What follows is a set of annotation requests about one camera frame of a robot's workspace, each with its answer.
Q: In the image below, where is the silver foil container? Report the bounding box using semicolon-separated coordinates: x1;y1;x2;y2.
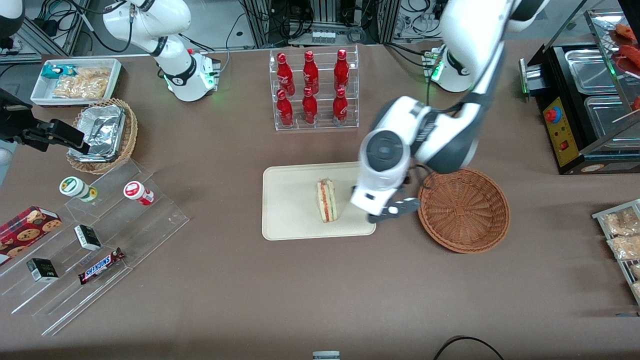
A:
68;104;127;163

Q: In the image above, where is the white rectangular snack bin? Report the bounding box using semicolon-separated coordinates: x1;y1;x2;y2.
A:
30;58;123;108

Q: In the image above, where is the clear acrylic bottle rack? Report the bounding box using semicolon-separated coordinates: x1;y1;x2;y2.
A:
269;44;360;132

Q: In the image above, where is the tray of packaged crackers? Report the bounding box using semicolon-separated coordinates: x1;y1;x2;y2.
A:
592;199;640;307

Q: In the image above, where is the round brown wicker basket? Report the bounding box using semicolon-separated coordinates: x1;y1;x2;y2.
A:
417;168;511;254

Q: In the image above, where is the teal snack packet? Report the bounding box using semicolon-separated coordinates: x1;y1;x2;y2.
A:
41;64;79;80

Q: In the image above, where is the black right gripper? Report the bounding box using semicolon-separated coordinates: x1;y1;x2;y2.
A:
0;89;92;155

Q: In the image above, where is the red lid snack cup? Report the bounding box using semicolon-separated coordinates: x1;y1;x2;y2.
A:
123;181;155;206

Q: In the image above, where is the red cola bottle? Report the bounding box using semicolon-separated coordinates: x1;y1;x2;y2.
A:
333;48;350;93
332;87;349;126
276;52;295;96
276;89;295;127
302;50;320;95
302;86;319;125

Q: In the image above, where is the clear acrylic stepped display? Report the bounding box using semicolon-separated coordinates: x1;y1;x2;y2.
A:
0;157;190;337

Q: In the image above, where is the light wicker basket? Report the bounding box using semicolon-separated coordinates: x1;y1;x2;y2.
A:
66;98;139;175

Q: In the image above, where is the red cookie box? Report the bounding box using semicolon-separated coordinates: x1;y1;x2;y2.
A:
0;206;62;266

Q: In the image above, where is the clear bag of chips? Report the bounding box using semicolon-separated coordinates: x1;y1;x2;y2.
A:
52;67;112;100

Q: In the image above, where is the triangle sandwich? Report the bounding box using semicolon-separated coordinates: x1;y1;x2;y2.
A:
316;178;339;224

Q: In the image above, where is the beige rectangular tray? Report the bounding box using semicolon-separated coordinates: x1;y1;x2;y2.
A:
261;161;377;241

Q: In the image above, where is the Snickers chocolate bar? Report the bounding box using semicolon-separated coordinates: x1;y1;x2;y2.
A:
78;247;126;286

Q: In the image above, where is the green lid snack cup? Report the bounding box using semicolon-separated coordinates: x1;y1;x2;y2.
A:
59;176;98;203

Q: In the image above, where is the small black box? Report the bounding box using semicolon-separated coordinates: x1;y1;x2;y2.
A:
26;258;59;283
74;224;102;251

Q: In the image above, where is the black cable loop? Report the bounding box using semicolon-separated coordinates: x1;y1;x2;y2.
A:
433;336;505;360

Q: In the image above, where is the black food warmer cabinet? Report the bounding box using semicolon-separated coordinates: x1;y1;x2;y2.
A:
518;7;640;176

